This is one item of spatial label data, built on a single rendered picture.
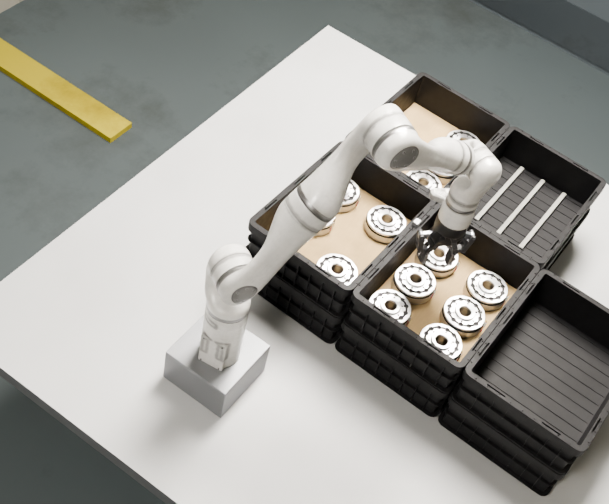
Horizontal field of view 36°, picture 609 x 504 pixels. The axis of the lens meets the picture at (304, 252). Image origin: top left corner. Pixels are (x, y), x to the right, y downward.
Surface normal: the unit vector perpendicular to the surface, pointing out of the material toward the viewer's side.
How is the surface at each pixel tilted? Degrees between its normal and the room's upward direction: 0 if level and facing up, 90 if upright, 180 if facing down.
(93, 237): 0
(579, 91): 0
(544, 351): 0
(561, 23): 90
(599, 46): 90
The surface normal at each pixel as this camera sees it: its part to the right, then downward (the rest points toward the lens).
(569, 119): 0.17, -0.63
